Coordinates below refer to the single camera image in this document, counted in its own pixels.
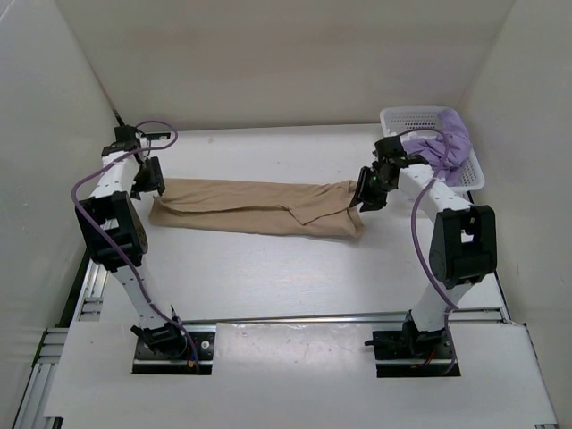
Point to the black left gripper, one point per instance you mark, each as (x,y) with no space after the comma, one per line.
(155,181)

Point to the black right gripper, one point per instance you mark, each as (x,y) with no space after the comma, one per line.
(370,201)

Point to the beige t shirt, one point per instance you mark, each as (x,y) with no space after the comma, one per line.
(266,208)

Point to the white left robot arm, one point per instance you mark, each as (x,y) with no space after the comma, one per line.
(116,238)

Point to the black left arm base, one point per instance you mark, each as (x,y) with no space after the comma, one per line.
(180,361)

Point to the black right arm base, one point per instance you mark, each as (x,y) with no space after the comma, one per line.
(409,353)

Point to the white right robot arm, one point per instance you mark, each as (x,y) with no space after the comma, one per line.
(455,241)

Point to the white crumpled cloth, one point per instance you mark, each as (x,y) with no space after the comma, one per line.
(402,134)

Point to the white plastic basket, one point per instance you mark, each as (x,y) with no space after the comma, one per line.
(395,120)

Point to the purple t shirt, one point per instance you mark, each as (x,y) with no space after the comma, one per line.
(433,150)

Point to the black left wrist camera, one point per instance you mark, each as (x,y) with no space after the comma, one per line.
(126,140)

